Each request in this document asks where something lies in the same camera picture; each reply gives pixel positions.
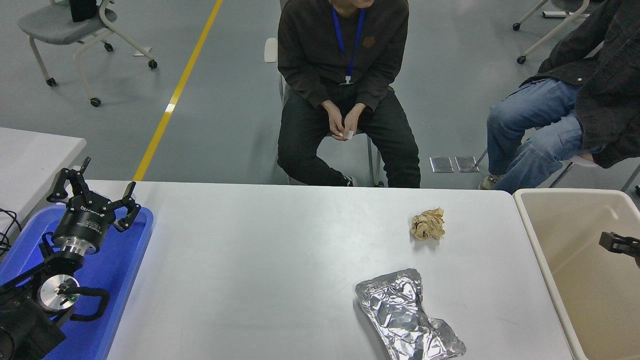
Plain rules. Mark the seated person in jeans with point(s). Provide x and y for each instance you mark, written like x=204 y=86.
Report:
x=610 y=75

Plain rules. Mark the white-seated chair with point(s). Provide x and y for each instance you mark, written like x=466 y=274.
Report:
x=586 y=163

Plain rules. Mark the crumpled tan paper ball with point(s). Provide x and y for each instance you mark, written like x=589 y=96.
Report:
x=427 y=225

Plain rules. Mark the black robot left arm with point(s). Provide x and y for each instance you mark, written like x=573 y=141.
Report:
x=25 y=325

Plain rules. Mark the grey wheeled office chair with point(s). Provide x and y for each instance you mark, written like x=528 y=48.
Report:
x=55 y=22

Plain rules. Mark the metal floor socket plate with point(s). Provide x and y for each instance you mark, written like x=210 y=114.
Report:
x=466 y=164
x=442 y=164

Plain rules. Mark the blue plastic tray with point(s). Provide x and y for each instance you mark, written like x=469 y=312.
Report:
x=120 y=270

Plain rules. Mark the silver foil tray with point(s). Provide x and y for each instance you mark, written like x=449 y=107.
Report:
x=400 y=310

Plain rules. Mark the white-legged wheeled chair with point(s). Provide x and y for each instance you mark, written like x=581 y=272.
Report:
x=521 y=59

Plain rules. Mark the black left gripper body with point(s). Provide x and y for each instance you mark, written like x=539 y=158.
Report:
x=82 y=220

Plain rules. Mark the large pale beige bin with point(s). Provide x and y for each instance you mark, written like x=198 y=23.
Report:
x=580 y=300

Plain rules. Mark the white side table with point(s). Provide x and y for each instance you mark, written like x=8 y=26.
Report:
x=30 y=160

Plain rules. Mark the person's right hand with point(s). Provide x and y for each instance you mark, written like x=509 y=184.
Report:
x=335 y=119

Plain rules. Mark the small white card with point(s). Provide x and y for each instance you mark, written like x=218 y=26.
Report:
x=351 y=134

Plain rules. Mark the white-armed chair under person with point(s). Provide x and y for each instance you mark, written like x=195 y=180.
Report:
x=270 y=50

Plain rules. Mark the black bag on chair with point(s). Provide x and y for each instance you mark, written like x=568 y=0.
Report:
x=82 y=10

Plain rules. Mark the person's left hand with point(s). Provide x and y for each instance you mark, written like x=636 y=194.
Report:
x=354 y=120

